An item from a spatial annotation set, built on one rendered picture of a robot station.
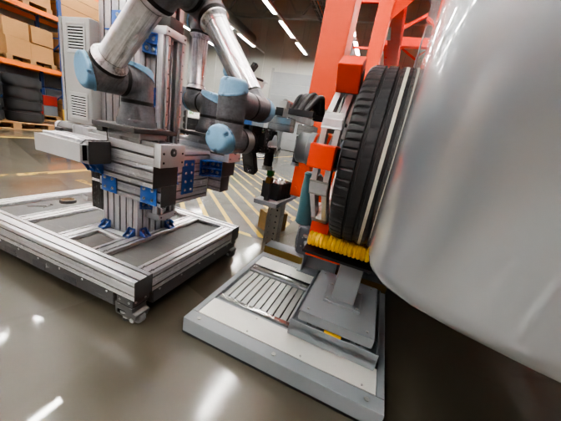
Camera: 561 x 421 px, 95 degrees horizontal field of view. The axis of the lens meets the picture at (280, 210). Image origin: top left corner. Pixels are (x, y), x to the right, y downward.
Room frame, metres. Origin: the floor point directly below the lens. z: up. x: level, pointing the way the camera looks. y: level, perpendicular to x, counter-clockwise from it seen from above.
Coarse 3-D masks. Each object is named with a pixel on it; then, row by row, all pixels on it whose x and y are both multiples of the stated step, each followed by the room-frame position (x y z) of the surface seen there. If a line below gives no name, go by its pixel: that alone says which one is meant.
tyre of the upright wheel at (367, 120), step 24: (384, 72) 0.91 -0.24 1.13; (360, 96) 0.82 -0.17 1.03; (384, 96) 0.80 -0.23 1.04; (360, 120) 0.78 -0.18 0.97; (384, 120) 0.77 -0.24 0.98; (360, 144) 0.75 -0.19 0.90; (384, 144) 0.74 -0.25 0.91; (360, 168) 0.74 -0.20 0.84; (384, 168) 0.72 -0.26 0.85; (336, 192) 0.78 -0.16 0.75; (360, 192) 0.75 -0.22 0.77; (336, 216) 0.81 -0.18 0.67; (360, 216) 0.78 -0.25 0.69
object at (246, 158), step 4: (252, 152) 0.84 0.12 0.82; (244, 156) 0.87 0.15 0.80; (248, 156) 0.86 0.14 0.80; (252, 156) 0.85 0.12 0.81; (244, 160) 0.88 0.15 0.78; (248, 160) 0.87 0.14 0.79; (252, 160) 0.86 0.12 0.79; (256, 160) 0.88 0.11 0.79; (244, 164) 0.88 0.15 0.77; (248, 164) 0.87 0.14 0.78; (252, 164) 0.87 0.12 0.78; (256, 164) 0.88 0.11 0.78; (244, 168) 0.89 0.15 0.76; (248, 168) 0.88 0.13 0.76; (252, 168) 0.87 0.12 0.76; (256, 168) 0.89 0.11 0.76; (248, 172) 0.89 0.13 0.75; (252, 172) 0.88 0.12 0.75
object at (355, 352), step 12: (300, 324) 0.89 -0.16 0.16; (300, 336) 0.89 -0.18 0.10; (312, 336) 0.87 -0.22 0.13; (324, 336) 0.86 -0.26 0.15; (336, 336) 0.84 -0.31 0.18; (324, 348) 0.85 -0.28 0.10; (336, 348) 0.84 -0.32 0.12; (348, 348) 0.83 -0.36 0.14; (360, 348) 0.81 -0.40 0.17; (372, 348) 0.85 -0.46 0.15; (360, 360) 0.81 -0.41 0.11; (372, 360) 0.80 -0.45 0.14
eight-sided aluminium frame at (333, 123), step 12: (336, 96) 0.92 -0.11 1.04; (348, 96) 0.91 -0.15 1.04; (336, 108) 0.92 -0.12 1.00; (348, 108) 0.88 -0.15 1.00; (324, 120) 0.85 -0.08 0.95; (336, 120) 0.84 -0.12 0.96; (324, 132) 0.85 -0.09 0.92; (336, 132) 0.83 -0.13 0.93; (336, 144) 0.83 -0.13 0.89; (312, 180) 0.85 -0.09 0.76; (324, 180) 0.83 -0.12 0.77; (312, 192) 0.86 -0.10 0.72; (324, 192) 0.84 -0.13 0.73; (312, 204) 0.91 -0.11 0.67; (324, 204) 0.88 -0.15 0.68; (312, 216) 0.98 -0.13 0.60; (324, 216) 0.94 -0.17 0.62
